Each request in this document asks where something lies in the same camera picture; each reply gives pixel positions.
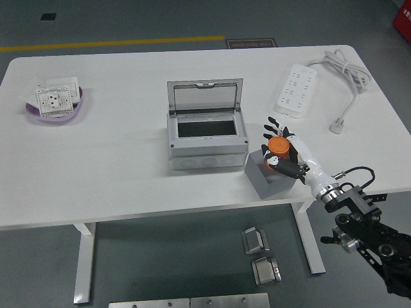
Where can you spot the grey cube with round hole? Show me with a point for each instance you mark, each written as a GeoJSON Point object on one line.
{"type": "Point", "coordinates": [257, 176]}

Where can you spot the white wall switch panel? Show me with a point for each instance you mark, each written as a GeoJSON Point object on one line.
{"type": "Point", "coordinates": [69, 81]}

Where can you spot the translucent white cover plate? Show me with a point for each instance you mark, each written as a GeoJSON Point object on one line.
{"type": "Point", "coordinates": [30, 94]}

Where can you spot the white wall socket panel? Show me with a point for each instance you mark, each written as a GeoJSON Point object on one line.
{"type": "Point", "coordinates": [53, 101]}

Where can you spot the black table control panel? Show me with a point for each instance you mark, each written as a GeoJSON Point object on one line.
{"type": "Point", "coordinates": [382, 198]}

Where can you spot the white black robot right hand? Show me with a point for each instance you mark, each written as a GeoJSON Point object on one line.
{"type": "Point", "coordinates": [318, 178]}

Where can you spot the grey metal plate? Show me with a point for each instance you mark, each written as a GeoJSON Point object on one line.
{"type": "Point", "coordinates": [147, 303]}
{"type": "Point", "coordinates": [229, 301]}

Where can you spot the white table leg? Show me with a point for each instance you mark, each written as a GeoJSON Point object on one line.
{"type": "Point", "coordinates": [85, 256]}
{"type": "Point", "coordinates": [309, 240]}

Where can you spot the purple bowl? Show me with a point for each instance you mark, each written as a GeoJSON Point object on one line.
{"type": "Point", "coordinates": [54, 119]}

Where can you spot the grey metal block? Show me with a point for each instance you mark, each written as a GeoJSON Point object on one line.
{"type": "Point", "coordinates": [255, 240]}
{"type": "Point", "coordinates": [266, 272]}

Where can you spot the grey junction box with flap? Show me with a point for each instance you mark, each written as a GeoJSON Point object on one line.
{"type": "Point", "coordinates": [205, 150]}

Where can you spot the brown floor sign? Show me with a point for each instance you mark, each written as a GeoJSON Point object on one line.
{"type": "Point", "coordinates": [250, 44]}

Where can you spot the yellow floor tape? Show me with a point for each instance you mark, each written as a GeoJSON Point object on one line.
{"type": "Point", "coordinates": [96, 43]}

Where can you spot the red object with white print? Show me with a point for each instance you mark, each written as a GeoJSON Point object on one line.
{"type": "Point", "coordinates": [403, 19]}

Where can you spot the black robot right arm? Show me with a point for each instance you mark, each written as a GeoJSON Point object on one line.
{"type": "Point", "coordinates": [359, 205]}

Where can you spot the white power strip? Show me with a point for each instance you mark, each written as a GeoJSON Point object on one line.
{"type": "Point", "coordinates": [295, 90]}

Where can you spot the black floor hatch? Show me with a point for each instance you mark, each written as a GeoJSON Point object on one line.
{"type": "Point", "coordinates": [48, 17]}

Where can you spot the orange cylinder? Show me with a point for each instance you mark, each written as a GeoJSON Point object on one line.
{"type": "Point", "coordinates": [278, 146]}

